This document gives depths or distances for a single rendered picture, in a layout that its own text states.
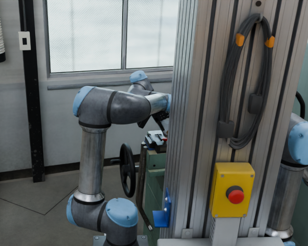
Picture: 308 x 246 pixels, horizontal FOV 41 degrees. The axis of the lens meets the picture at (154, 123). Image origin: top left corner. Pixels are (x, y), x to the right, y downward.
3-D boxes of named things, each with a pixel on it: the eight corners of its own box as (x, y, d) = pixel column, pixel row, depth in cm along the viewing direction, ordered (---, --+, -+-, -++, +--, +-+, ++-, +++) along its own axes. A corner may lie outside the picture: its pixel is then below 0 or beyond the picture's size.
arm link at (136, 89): (144, 100, 172) (153, 85, 179) (120, 95, 174) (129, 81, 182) (145, 114, 177) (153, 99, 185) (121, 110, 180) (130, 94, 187)
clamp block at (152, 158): (141, 155, 217) (141, 141, 213) (165, 153, 221) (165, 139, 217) (148, 170, 204) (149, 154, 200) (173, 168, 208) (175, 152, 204)
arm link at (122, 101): (143, 97, 132) (177, 90, 178) (112, 92, 134) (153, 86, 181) (139, 132, 134) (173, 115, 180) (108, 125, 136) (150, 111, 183)
